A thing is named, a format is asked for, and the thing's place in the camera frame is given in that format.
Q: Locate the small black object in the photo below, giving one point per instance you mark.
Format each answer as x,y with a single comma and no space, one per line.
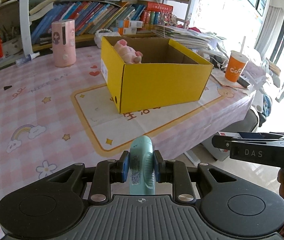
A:
7,88

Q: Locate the white pen holder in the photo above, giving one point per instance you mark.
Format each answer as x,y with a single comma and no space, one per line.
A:
12,42

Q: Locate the red book box set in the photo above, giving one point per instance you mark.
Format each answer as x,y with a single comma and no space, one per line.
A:
157,11

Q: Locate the white quilted purse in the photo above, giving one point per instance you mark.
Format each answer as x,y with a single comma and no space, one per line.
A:
100,38

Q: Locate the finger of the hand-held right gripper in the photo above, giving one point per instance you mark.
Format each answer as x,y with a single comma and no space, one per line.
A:
261,135
222,142

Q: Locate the white power strip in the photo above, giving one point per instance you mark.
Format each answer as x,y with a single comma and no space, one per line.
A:
212,57

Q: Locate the pink pig plush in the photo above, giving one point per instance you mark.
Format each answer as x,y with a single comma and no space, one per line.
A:
128,52

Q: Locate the stack of papers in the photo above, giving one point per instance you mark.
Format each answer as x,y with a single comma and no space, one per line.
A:
184,36

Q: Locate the row of slanted books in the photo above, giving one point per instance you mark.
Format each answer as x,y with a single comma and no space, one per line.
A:
82,17

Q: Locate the orange white carton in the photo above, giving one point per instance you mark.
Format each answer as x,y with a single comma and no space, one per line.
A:
128,30
129,23

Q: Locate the small spray bottle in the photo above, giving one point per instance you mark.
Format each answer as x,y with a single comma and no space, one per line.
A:
27,59

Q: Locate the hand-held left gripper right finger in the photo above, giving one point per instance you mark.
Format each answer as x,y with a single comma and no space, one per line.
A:
158,167

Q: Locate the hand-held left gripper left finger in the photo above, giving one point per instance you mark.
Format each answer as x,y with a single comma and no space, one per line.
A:
125,167

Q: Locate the pink checked tablecloth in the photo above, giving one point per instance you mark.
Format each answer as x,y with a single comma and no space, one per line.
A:
44,110

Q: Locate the pink humidifier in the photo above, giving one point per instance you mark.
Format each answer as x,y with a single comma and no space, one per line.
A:
63,45

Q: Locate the yellow cardboard box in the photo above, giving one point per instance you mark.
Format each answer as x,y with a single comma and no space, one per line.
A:
162,85

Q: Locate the orange paper cup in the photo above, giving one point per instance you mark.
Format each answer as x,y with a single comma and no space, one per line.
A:
234,70

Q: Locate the small blue handheld fan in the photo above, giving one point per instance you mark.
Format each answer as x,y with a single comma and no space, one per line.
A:
142,160

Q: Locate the white metal bookshelf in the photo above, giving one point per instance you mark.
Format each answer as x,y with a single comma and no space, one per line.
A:
24,17

